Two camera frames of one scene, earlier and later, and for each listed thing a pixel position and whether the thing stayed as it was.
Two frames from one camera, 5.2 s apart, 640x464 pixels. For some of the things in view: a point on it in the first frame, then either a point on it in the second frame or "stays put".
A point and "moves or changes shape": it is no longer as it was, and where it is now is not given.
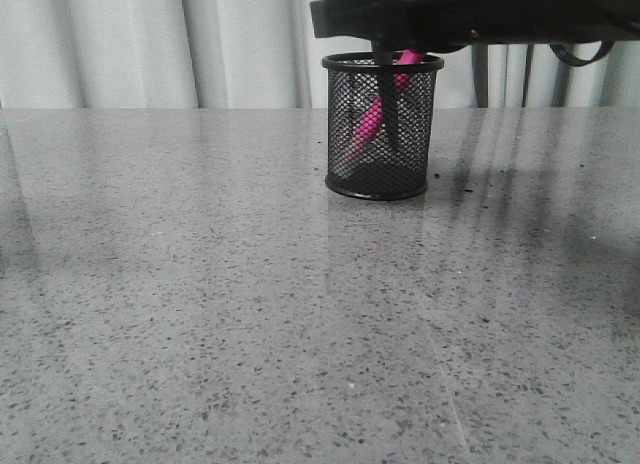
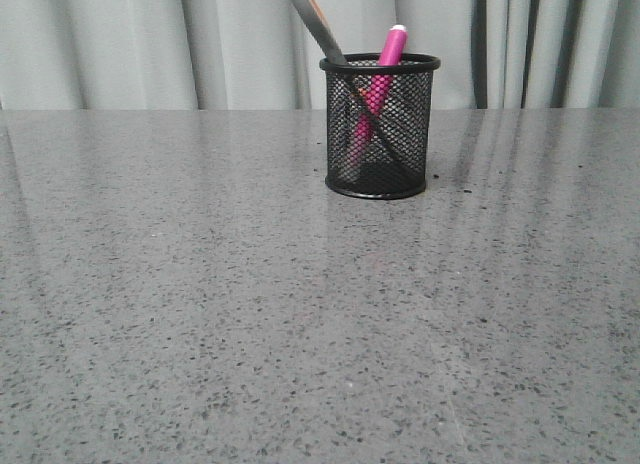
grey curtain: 244,46 stays put
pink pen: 374,116 moves or changes shape
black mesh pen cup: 380,111 stays put
